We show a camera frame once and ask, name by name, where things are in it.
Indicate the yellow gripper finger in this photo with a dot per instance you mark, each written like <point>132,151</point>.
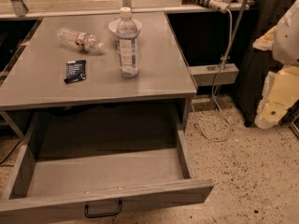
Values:
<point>280,93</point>
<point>265,42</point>

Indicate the blue label plastic water bottle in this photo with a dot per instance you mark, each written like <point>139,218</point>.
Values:
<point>127,34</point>

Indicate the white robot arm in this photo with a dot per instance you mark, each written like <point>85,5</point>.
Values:
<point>285,47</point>

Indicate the clear plastic bottle red label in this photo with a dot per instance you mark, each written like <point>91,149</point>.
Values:
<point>79,40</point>

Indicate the open grey top drawer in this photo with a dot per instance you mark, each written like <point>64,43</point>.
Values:
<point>134,153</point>

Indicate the white ceramic bowl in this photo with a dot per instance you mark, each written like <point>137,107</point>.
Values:
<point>114,25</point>

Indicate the dark blue snack packet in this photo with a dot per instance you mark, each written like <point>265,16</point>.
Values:
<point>75,71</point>

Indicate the grey cabinet table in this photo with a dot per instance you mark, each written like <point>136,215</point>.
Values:
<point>37,77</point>

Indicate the black drawer handle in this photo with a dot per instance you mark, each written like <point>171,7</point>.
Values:
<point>89,212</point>

